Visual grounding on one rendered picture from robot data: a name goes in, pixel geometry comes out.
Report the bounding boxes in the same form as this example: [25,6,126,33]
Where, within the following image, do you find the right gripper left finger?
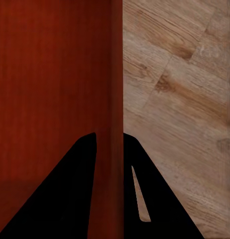
[0,132,97,239]

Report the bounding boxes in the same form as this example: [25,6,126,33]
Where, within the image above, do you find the storage box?
[0,0,124,239]

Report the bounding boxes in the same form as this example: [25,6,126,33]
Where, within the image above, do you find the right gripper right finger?
[123,133,204,239]

